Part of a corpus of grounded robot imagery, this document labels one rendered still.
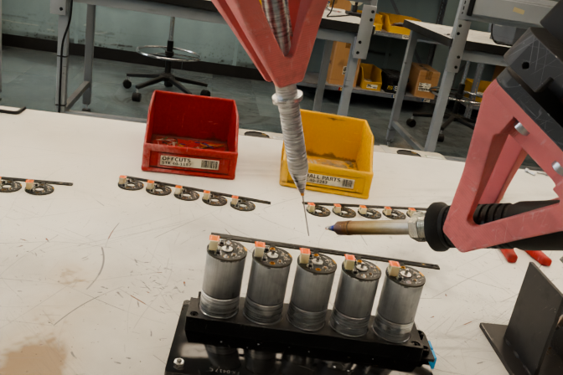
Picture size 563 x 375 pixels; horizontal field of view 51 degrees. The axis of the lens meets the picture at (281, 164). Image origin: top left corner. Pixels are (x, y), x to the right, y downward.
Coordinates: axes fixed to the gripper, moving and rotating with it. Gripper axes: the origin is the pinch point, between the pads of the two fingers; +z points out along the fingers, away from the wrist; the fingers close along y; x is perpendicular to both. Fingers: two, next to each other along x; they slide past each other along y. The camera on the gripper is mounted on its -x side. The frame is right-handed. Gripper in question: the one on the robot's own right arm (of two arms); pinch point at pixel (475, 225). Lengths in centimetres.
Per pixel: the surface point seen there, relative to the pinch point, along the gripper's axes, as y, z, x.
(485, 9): -230, 54, -100
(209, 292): 4.5, 14.5, -6.6
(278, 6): 5.4, -2.4, -12.6
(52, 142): -3, 36, -37
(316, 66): -341, 206, -225
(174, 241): -1.7, 23.4, -15.0
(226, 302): 3.8, 14.4, -5.6
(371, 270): -3.0, 9.2, -2.4
